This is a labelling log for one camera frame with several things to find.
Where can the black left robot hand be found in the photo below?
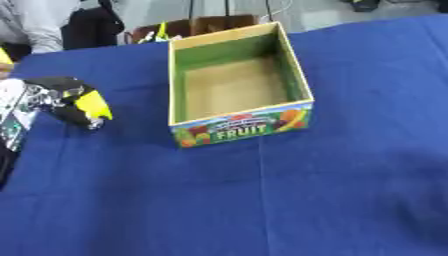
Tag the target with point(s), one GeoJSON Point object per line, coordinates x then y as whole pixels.
{"type": "Point", "coordinates": [58, 91]}

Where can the cardboard box with green inside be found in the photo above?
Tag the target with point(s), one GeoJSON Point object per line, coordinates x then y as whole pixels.
{"type": "Point", "coordinates": [233, 86]}

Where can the person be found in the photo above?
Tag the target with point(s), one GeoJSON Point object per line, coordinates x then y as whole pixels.
{"type": "Point", "coordinates": [29, 23]}

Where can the dark bag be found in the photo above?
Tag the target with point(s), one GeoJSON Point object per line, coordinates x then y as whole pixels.
{"type": "Point", "coordinates": [364, 4]}

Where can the yellow object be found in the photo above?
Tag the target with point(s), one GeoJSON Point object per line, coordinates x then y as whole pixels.
{"type": "Point", "coordinates": [4, 60]}

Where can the brown cardboard box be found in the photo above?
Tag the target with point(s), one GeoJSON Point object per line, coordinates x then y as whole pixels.
{"type": "Point", "coordinates": [192, 26]}

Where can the black bag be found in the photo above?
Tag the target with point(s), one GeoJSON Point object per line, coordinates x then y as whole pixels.
{"type": "Point", "coordinates": [90, 28]}

